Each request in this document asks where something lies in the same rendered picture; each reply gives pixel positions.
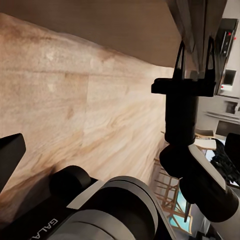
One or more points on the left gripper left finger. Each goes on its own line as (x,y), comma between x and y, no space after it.
(12,150)

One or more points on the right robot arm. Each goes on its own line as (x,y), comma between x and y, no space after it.
(200,183)

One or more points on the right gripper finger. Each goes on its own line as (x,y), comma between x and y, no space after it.
(210,75)
(179,70)

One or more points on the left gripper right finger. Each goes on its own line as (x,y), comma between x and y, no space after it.
(232,149)

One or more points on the microwave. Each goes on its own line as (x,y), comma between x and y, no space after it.
(228,80)

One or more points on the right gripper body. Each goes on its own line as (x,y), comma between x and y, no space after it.
(182,102)

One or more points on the fridge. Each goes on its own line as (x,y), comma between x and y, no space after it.
(220,113)

